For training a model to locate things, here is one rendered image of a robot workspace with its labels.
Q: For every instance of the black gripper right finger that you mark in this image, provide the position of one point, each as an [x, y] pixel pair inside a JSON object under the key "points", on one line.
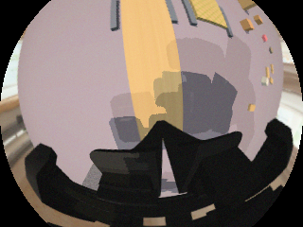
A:
{"points": [[186, 152]]}

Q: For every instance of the yellow flat strip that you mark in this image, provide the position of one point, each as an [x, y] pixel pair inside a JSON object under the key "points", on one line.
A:
{"points": [[208, 11]]}

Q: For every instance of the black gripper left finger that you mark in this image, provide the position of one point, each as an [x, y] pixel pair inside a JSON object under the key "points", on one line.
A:
{"points": [[145, 158]]}

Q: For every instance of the small orange block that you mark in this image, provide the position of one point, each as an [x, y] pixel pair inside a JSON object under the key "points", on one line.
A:
{"points": [[247, 25], [257, 19]]}

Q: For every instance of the orange strip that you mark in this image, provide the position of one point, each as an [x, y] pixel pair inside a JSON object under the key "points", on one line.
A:
{"points": [[151, 56]]}

